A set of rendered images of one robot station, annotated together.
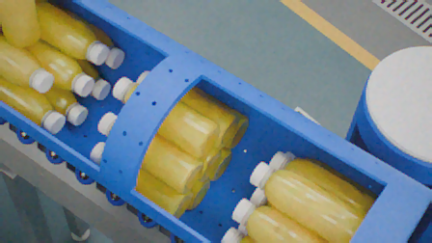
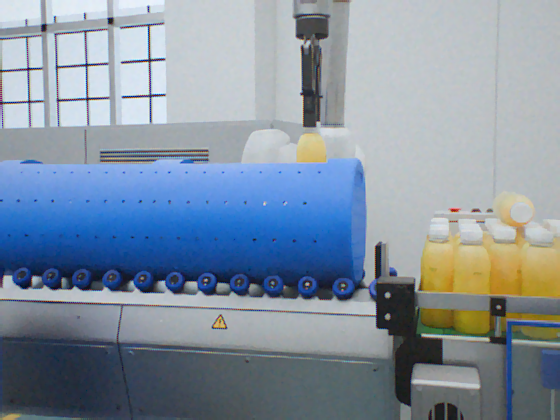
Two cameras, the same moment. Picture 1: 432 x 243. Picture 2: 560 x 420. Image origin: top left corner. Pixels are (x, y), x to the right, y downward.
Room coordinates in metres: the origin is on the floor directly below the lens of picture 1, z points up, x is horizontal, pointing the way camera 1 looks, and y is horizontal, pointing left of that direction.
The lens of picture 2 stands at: (2.27, -0.16, 1.21)
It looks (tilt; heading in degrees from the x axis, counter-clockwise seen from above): 3 degrees down; 162
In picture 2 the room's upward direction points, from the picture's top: straight up
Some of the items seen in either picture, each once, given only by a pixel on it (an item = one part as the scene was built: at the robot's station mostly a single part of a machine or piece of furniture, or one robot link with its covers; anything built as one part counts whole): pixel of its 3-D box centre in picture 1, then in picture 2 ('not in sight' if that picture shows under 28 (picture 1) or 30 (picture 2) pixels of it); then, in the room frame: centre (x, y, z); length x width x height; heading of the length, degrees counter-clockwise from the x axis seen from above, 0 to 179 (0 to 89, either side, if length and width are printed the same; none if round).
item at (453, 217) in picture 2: not in sight; (475, 231); (0.80, 0.83, 1.05); 0.20 x 0.10 x 0.10; 58
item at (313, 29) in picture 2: not in sight; (311, 41); (0.85, 0.37, 1.49); 0.08 x 0.07 x 0.09; 148
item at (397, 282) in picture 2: not in sight; (396, 305); (1.13, 0.43, 0.95); 0.10 x 0.07 x 0.10; 148
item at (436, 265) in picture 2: not in sight; (438, 280); (1.10, 0.54, 0.99); 0.07 x 0.07 x 0.18
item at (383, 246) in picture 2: not in sight; (382, 269); (0.94, 0.50, 0.99); 0.10 x 0.02 x 0.12; 148
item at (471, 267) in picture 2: not in sight; (471, 284); (1.16, 0.57, 0.99); 0.07 x 0.07 x 0.18
